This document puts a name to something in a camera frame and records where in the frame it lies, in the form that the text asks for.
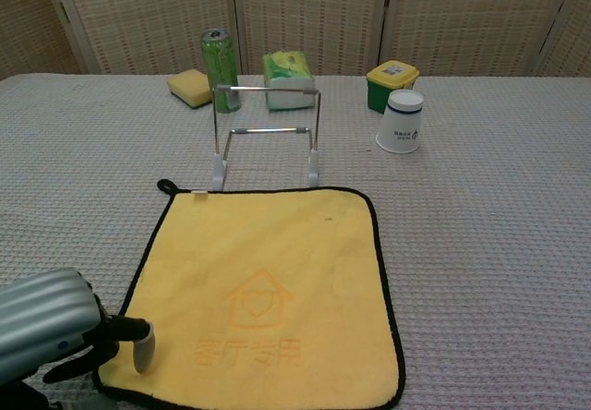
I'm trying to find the green tissue pack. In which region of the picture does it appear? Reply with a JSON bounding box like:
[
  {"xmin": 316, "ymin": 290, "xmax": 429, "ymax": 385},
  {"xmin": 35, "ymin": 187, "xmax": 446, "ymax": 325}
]
[{"xmin": 261, "ymin": 49, "xmax": 318, "ymax": 114}]

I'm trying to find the metal wire rack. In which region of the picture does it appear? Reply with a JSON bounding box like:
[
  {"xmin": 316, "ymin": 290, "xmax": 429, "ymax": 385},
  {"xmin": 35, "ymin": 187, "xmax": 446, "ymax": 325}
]
[{"xmin": 210, "ymin": 83, "xmax": 323, "ymax": 192}]

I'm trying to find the white paper cup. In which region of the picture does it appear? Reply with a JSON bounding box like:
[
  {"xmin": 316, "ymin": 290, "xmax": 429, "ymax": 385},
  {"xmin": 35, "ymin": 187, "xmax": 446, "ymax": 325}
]
[{"xmin": 374, "ymin": 89, "xmax": 425, "ymax": 154}]

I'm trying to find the green bin with yellow lid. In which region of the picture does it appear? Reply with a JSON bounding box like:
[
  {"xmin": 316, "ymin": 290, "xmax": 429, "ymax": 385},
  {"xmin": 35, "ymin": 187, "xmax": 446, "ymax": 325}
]
[{"xmin": 366, "ymin": 59, "xmax": 420, "ymax": 115}]

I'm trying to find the yellow towel with black trim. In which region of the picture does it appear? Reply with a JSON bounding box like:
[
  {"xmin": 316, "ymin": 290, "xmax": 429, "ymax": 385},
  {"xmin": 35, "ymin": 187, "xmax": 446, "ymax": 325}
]
[{"xmin": 91, "ymin": 178, "xmax": 406, "ymax": 410}]

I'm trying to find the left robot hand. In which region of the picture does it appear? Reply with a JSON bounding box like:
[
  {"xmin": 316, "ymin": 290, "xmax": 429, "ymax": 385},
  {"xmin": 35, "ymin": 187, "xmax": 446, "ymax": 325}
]
[{"xmin": 0, "ymin": 267, "xmax": 156, "ymax": 384}]

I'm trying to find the yellow sponge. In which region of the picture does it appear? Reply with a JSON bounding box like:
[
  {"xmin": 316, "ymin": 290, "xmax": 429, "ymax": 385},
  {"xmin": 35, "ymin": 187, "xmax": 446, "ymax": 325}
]
[{"xmin": 166, "ymin": 68, "xmax": 214, "ymax": 110}]

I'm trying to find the green drink can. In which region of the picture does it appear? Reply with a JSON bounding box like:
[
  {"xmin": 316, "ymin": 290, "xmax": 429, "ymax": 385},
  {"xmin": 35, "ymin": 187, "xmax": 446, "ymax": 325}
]
[{"xmin": 199, "ymin": 29, "xmax": 241, "ymax": 115}]

